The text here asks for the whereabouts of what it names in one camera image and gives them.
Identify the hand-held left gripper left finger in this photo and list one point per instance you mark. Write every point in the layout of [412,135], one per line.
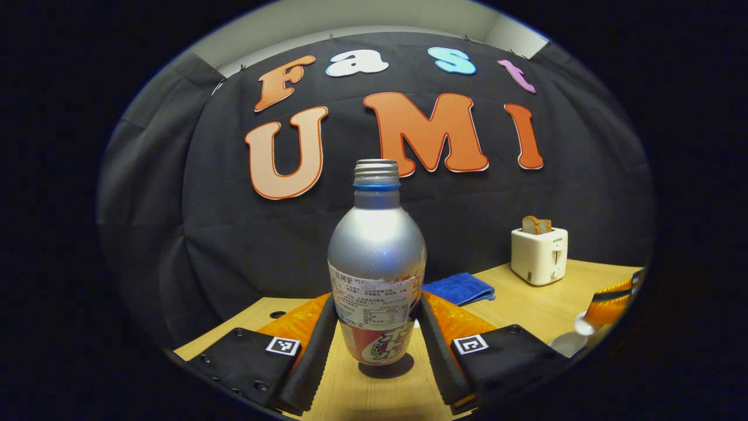
[315,356]

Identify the blue towel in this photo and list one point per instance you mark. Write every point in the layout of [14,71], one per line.
[459,287]

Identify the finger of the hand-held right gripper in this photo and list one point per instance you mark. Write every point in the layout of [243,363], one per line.
[610,307]

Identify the silver water bottle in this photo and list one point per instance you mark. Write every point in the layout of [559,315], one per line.
[377,251]

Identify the bread slice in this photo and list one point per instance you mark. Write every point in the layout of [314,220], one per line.
[530,224]
[545,226]

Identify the white teacup lid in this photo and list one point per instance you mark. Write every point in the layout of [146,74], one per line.
[582,324]

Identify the white teacup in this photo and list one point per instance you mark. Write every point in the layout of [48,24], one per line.
[565,345]

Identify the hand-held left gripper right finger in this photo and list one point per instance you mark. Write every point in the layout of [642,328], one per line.
[438,356]

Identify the white toaster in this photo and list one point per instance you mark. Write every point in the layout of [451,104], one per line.
[537,257]

